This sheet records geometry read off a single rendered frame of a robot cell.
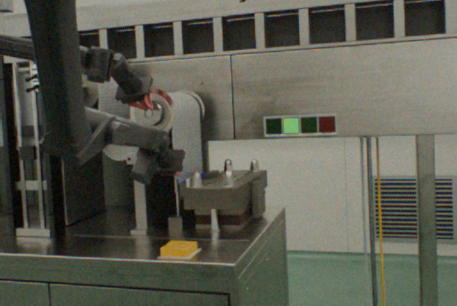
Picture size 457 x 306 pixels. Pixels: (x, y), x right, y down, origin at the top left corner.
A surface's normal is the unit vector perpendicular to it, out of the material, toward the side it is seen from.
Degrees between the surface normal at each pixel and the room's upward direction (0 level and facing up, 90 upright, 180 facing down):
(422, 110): 90
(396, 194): 90
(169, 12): 90
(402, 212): 90
